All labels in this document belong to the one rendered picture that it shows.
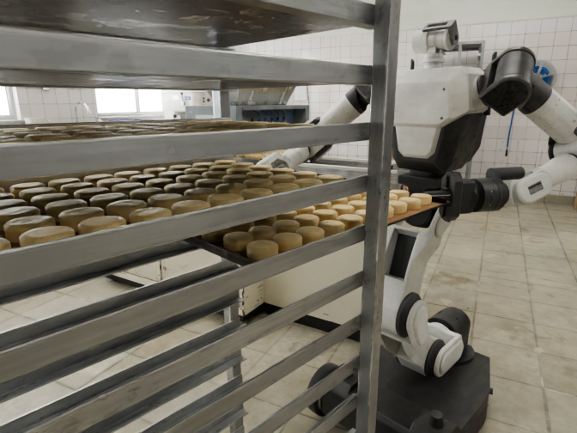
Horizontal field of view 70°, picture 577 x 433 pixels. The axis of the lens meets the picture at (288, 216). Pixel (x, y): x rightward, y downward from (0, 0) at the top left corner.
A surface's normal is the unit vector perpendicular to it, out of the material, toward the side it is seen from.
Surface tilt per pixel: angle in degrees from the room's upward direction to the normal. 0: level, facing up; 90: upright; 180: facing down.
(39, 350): 90
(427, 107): 91
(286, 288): 90
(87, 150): 90
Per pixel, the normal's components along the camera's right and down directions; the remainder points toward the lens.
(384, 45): -0.71, 0.19
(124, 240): 0.71, 0.18
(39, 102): 0.89, 0.11
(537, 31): -0.45, 0.24
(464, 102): 0.00, 0.18
